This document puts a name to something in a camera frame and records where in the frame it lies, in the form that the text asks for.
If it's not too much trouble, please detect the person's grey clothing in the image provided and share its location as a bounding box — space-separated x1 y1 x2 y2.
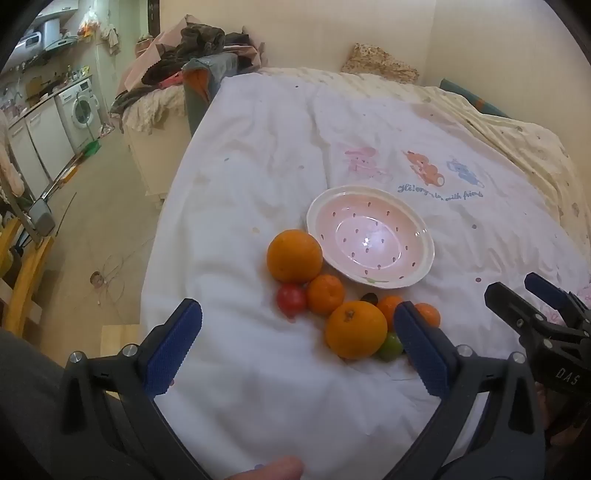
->
0 328 65 480

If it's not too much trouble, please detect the white water heater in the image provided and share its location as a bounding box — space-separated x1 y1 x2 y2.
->
34 16 63 49

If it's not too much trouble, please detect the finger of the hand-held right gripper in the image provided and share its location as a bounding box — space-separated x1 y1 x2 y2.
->
484 281 556 343
524 271 591 329

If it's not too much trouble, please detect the cream storage bench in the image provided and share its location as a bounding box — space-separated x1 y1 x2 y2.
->
127 111 192 204

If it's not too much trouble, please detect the grey and orange cushion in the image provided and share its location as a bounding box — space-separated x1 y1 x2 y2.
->
181 51 259 139

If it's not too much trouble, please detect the large orange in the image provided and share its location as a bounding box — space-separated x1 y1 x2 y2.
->
266 229 324 284
324 300 389 361

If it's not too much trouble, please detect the brown floral pillow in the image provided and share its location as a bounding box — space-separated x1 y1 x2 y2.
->
342 43 421 85

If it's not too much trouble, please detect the red tomato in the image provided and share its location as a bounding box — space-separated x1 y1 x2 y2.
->
276 283 308 319

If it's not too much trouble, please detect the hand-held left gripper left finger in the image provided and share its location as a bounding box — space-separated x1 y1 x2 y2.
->
50 298 204 480

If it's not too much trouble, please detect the yellow wooden chair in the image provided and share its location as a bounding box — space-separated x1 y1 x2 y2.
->
0 217 54 337

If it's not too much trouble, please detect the white kitchen cabinet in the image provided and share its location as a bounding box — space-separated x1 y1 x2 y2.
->
7 99 77 190

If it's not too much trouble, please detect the teal pillow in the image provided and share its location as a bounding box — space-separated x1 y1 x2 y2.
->
438 78 511 118

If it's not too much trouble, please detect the cream floral bed sheet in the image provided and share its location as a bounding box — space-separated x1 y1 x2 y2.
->
259 67 591 227

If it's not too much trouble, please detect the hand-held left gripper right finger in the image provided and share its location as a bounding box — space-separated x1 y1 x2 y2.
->
393 300 546 480

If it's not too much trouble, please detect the pink speckled ceramic bowl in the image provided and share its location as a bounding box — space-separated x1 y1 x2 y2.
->
306 185 435 289

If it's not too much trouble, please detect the green tomato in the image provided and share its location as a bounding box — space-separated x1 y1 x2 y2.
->
376 332 405 361

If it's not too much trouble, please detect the chrome metal frame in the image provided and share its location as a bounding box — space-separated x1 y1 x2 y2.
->
28 152 90 238

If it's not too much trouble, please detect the white washing machine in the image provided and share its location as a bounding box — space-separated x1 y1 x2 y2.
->
55 78 103 151

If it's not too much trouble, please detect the thin floor cable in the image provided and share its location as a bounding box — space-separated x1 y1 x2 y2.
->
90 240 153 305

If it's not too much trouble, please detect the small mandarin orange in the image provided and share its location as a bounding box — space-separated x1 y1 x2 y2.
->
376 295 404 333
307 274 346 316
414 303 441 328

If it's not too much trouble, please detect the light wooden board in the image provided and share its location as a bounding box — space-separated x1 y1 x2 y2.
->
100 324 141 358

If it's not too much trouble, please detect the pile of clothes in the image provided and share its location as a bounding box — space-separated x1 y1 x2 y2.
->
111 14 266 134

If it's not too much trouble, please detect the person's left hand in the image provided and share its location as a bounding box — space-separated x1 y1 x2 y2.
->
217 456 304 480

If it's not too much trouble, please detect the white printed blanket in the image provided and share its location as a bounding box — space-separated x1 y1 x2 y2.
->
139 71 591 480

